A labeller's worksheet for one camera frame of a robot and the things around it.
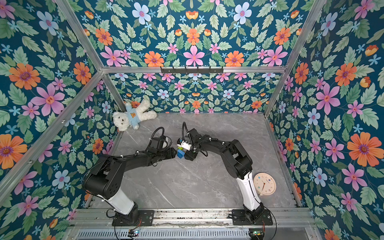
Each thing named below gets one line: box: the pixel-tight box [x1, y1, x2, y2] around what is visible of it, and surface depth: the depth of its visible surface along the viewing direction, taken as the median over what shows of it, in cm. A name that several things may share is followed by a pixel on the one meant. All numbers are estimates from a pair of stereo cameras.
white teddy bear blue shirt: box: [112, 99, 158, 132], surface depth 110 cm
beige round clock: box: [253, 172, 277, 197], surface depth 84 cm
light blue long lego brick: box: [177, 149, 185, 158], surface depth 96 cm
